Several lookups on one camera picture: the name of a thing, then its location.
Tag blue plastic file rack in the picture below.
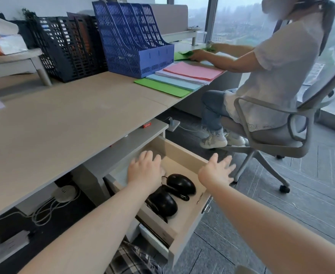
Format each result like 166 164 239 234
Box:
92 0 175 79

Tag white floor power strip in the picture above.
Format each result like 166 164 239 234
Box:
165 117 181 132

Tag black plastic file rack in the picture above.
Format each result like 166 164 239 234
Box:
28 15 108 83

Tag person's right forearm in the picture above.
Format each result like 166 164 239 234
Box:
204 180 335 274

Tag person's right hand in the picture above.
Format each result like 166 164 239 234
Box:
197 153 237 189

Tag person's left forearm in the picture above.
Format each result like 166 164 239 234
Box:
18 180 156 274

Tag open wooden drawer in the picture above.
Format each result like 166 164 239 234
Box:
104 135 214 267

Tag person's left hand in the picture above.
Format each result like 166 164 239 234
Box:
127 151 166 194

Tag round white power hub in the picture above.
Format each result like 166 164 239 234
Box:
51 185 77 203

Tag person's plaid clothing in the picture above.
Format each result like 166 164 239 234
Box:
105 241 163 274

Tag dark window frame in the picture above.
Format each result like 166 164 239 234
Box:
205 0 220 44

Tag white monitor riser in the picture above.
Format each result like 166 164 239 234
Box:
0 48 53 86
162 27 204 46

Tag white cable bundle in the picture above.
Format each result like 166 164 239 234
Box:
31 197 60 226

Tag grey drawer cabinet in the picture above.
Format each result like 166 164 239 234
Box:
79 118 169 207

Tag white floor cable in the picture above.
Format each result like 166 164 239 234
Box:
179 125 211 140

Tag green paper folder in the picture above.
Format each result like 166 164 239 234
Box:
134 78 191 98

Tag grey office chair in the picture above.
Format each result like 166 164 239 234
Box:
221 51 335 194

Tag metal drawer lock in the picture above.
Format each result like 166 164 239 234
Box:
202 197 213 214

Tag black computer mouse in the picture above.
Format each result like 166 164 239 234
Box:
146 187 178 218
166 174 196 198

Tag light blue paper sheet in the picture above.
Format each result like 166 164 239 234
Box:
146 74 203 91

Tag green paper sheets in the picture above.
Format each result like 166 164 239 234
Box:
174 45 217 61

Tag pink paper sheet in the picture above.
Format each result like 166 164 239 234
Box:
163 61 224 81

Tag grey desk partition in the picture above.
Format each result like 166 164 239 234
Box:
149 4 189 36

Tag white tissue pack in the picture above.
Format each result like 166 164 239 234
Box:
0 14 29 56

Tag white paper stack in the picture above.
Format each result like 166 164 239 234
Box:
155 70 214 85

